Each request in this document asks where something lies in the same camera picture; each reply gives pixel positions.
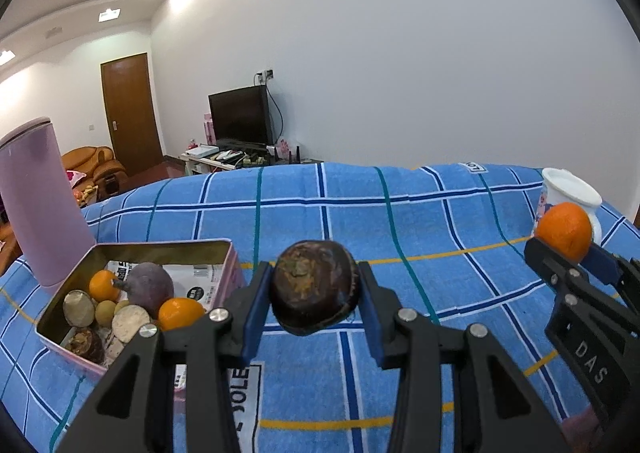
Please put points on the white mug with blue print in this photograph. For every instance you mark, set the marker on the white mug with blue print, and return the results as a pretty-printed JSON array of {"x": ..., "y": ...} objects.
[{"x": 595, "y": 223}]

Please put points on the purple round radish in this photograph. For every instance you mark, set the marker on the purple round radish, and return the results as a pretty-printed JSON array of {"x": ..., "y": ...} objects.
[{"x": 149, "y": 285}]

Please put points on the oval orange kumquat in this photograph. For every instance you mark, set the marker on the oval orange kumquat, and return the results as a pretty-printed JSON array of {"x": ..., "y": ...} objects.
[{"x": 180, "y": 314}]

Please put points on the striped taro chunk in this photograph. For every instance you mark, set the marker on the striped taro chunk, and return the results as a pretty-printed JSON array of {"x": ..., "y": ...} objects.
[
  {"x": 131, "y": 325},
  {"x": 77, "y": 309}
]

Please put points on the white television stand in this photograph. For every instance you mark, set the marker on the white television stand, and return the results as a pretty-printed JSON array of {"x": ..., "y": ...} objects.
[{"x": 210, "y": 163}]

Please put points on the ceiling air vent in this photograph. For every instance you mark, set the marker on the ceiling air vent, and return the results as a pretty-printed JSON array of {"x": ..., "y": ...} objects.
[{"x": 53, "y": 31}]

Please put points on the bumpy orange tangerine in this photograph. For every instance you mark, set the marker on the bumpy orange tangerine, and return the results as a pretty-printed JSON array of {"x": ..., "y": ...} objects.
[{"x": 565, "y": 232}]

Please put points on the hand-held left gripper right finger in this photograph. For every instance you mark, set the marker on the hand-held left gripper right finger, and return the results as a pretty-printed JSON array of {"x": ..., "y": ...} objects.
[{"x": 375, "y": 323}]

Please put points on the small round orange kumquat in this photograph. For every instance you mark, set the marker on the small round orange kumquat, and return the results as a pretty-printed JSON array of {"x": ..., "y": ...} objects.
[{"x": 101, "y": 285}]

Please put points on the square ceiling light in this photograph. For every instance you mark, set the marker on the square ceiling light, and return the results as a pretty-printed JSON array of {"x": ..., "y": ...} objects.
[
  {"x": 109, "y": 14},
  {"x": 6, "y": 57}
]

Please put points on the orange leather sofa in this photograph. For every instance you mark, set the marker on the orange leather sofa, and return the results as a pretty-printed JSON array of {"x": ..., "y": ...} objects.
[
  {"x": 6, "y": 243},
  {"x": 97, "y": 163}
]

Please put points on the pink floral cushion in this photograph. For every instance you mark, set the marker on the pink floral cushion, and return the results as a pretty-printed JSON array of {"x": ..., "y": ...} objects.
[{"x": 75, "y": 179}]

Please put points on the pink gift bag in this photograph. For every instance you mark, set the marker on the pink gift bag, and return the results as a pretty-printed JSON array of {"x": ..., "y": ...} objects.
[{"x": 209, "y": 129}]

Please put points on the white flat box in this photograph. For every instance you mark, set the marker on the white flat box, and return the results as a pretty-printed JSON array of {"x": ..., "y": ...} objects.
[{"x": 201, "y": 150}]

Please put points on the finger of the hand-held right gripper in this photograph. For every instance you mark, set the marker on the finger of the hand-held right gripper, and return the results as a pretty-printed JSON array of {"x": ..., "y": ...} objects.
[
  {"x": 602, "y": 265},
  {"x": 542, "y": 260}
]

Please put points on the person's right hand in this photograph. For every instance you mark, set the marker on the person's right hand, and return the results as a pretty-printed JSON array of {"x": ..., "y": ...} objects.
[{"x": 582, "y": 433}]

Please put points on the tan longan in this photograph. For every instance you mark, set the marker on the tan longan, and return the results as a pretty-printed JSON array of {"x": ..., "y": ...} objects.
[
  {"x": 105, "y": 313},
  {"x": 121, "y": 307}
]

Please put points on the lilac cylindrical container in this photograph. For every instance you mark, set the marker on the lilac cylindrical container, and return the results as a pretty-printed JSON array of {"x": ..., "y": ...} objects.
[{"x": 40, "y": 203}]

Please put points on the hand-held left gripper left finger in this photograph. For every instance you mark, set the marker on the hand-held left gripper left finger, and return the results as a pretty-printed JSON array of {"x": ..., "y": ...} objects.
[{"x": 252, "y": 318}]

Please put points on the pink tin box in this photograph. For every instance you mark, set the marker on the pink tin box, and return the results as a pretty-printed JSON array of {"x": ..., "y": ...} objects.
[{"x": 165, "y": 250}]

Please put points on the brown wooden door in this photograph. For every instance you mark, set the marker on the brown wooden door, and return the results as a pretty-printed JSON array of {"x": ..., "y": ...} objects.
[{"x": 131, "y": 113}]

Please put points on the blue plaid blanket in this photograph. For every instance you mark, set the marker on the blue plaid blanket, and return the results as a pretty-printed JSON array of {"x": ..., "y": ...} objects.
[{"x": 425, "y": 213}]

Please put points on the black flat television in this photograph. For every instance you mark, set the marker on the black flat television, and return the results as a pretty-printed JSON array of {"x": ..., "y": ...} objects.
[{"x": 240, "y": 115}]

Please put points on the black router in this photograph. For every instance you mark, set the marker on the black router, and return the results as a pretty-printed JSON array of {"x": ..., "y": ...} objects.
[{"x": 294, "y": 155}]

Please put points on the dark brown water chestnut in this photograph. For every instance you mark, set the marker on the dark brown water chestnut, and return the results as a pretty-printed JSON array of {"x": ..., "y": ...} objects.
[
  {"x": 315, "y": 285},
  {"x": 86, "y": 344}
]

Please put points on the pink flower ornament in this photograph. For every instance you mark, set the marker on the pink flower ornament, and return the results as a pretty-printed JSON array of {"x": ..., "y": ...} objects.
[{"x": 283, "y": 147}]

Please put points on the white wall socket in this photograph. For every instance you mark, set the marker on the white wall socket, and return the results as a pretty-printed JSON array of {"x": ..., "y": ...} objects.
[{"x": 265, "y": 75}]

